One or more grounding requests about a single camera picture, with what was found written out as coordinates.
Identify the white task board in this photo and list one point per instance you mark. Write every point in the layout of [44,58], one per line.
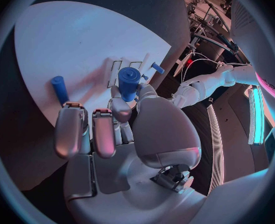
[81,41]

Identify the metal equipment rack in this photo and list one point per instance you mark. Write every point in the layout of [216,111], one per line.
[211,22]

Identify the glowing light bar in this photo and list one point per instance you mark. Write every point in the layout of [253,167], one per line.
[257,115]

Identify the short blue cylinder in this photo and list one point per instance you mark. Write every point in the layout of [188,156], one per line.
[157,67]

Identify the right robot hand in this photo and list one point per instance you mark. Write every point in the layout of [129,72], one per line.
[165,123]

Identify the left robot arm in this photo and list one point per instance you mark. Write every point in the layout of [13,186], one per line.
[211,82]

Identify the large blue cylinder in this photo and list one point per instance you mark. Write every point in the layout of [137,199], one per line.
[128,82]

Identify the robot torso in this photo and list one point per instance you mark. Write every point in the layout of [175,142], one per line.
[263,50]

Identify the tiny blue peg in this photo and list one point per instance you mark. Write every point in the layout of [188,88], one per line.
[145,77]

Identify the long blue peg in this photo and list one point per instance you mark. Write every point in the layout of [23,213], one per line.
[59,89]

